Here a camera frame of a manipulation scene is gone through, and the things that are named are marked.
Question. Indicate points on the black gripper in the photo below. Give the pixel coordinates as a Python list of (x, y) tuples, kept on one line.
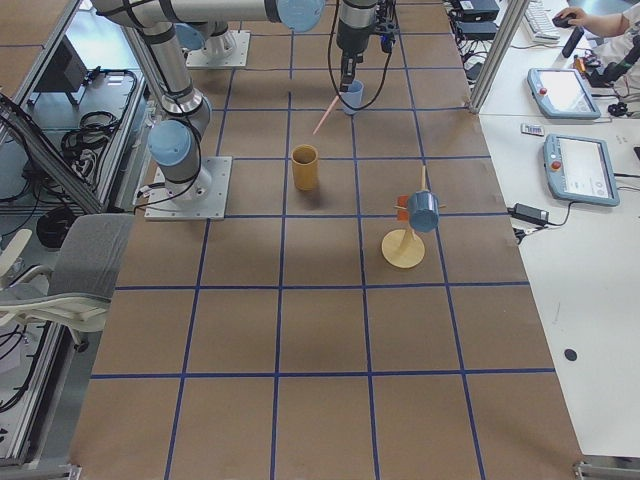
[(351, 41)]

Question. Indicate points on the light blue plastic cup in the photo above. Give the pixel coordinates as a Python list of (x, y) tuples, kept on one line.
[(352, 97)]

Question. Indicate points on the pink chopstick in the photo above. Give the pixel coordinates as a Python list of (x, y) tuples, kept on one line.
[(328, 111)]

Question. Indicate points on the person hand on mouse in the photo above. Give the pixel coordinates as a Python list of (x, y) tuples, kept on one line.
[(571, 16)]

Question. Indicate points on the bamboo cylinder holder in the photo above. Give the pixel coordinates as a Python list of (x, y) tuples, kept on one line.
[(305, 160)]

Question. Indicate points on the orange red mug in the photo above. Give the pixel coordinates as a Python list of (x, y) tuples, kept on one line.
[(401, 208)]

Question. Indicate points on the blue mug on tree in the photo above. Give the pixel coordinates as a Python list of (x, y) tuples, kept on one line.
[(423, 211)]

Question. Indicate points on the wooden mug tree stand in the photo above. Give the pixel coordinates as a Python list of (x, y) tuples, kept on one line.
[(403, 248)]

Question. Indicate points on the teach pendant far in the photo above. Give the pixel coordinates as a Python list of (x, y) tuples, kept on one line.
[(562, 94)]

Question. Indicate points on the teach pendant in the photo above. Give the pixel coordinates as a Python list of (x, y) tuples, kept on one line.
[(579, 169), (562, 94)]

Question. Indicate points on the black power adapter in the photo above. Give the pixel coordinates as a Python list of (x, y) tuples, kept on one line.
[(529, 214)]

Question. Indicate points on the teach pendant near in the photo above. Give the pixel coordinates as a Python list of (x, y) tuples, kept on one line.
[(579, 169)]

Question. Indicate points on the grey office chair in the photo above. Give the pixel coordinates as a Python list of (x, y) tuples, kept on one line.
[(77, 291)]

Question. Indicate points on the aluminium frame post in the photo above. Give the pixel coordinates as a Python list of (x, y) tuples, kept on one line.
[(509, 24)]

